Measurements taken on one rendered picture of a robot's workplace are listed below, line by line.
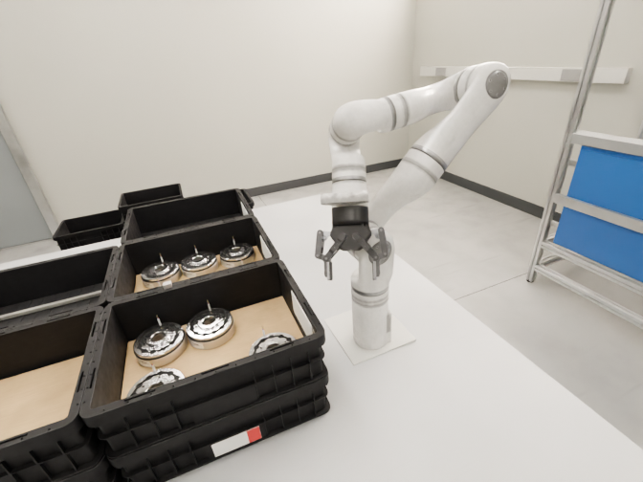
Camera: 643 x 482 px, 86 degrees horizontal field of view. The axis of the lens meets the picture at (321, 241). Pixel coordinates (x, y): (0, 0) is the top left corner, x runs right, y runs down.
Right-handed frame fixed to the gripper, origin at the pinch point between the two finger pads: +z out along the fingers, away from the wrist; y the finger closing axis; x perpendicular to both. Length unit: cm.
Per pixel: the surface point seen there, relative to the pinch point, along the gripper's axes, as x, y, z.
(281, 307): -11.4, 19.7, 8.0
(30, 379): 15, 65, 19
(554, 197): -144, -90, -33
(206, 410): 15.6, 23.6, 21.6
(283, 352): 12.3, 10.5, 12.1
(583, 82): -118, -96, -84
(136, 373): 9.8, 43.3, 18.4
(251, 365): 15.0, 15.3, 13.8
